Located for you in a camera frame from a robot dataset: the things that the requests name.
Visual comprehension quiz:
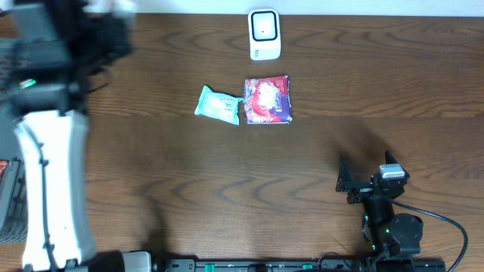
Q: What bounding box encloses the red purple pad packet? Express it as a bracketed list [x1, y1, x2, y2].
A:
[244, 76, 293, 125]

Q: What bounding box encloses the teal wet wipes packet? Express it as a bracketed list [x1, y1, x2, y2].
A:
[194, 85, 243, 125]

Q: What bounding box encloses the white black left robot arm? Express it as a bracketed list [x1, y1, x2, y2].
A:
[1, 1, 157, 271]

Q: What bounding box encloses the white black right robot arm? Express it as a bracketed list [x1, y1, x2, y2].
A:
[336, 151, 424, 259]

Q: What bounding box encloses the grey plastic mesh basket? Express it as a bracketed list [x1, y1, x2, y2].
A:
[1, 38, 27, 244]

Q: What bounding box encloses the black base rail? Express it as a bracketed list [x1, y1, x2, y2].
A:
[151, 258, 446, 272]

